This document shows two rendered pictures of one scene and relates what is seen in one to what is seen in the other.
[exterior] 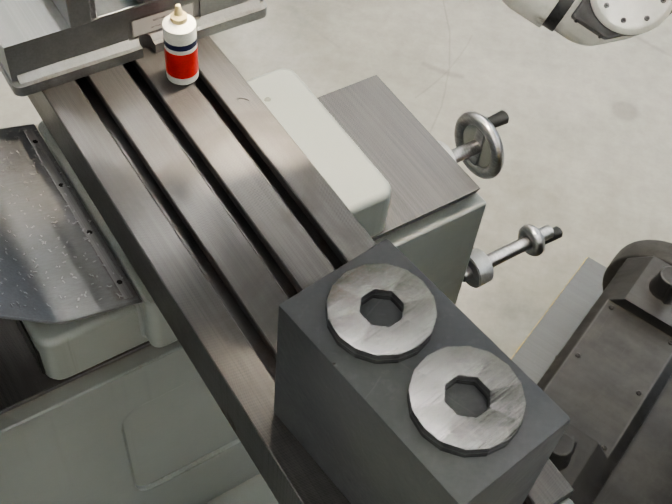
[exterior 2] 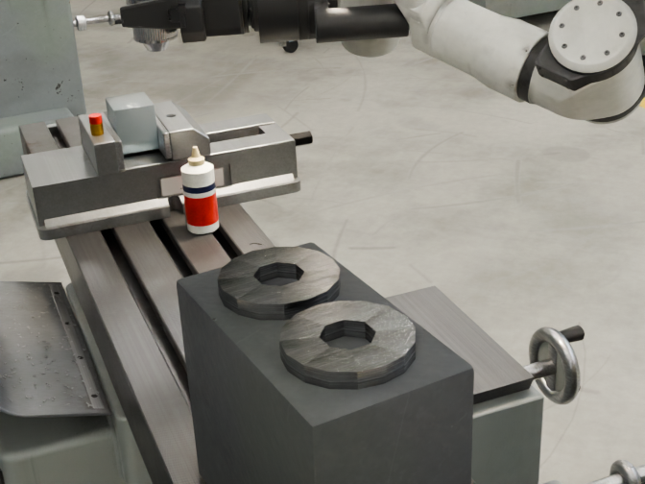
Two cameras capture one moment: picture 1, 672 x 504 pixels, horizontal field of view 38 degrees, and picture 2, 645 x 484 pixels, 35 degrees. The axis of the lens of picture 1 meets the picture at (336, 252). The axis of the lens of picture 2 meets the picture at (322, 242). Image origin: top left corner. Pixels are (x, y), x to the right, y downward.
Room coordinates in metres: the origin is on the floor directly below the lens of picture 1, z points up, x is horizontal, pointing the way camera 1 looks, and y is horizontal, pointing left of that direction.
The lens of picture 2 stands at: (-0.19, -0.27, 1.49)
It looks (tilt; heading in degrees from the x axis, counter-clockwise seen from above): 26 degrees down; 17
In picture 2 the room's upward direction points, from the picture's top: 3 degrees counter-clockwise
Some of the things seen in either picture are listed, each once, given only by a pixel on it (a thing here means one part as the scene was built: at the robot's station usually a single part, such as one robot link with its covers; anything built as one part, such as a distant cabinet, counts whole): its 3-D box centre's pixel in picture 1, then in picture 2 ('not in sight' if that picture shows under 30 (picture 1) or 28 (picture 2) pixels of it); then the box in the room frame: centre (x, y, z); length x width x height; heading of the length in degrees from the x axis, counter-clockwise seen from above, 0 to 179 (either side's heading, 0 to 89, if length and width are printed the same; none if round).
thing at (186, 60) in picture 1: (180, 41); (199, 187); (0.89, 0.22, 1.00); 0.04 x 0.04 x 0.11
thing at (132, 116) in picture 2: not in sight; (131, 122); (0.96, 0.33, 1.05); 0.06 x 0.05 x 0.06; 37
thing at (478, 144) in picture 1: (461, 152); (533, 372); (1.11, -0.18, 0.64); 0.16 x 0.12 x 0.12; 128
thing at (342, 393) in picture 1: (406, 410); (318, 420); (0.40, -0.08, 1.04); 0.22 x 0.12 x 0.20; 45
